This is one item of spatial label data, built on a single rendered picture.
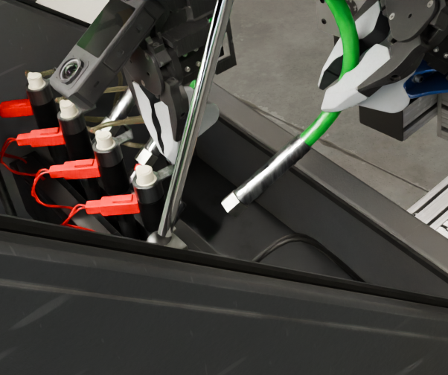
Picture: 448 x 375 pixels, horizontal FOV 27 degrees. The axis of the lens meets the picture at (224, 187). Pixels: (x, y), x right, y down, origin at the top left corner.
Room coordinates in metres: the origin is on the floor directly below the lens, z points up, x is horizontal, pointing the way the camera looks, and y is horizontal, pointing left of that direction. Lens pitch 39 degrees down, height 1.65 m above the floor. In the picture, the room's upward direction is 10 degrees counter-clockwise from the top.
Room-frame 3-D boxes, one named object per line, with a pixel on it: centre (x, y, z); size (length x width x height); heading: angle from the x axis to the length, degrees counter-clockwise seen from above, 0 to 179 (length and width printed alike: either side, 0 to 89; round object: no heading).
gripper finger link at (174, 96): (0.71, 0.03, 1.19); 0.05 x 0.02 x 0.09; 29
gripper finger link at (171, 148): (0.73, 0.02, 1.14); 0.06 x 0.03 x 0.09; 119
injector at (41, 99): (0.93, 0.18, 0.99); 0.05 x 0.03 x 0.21; 119
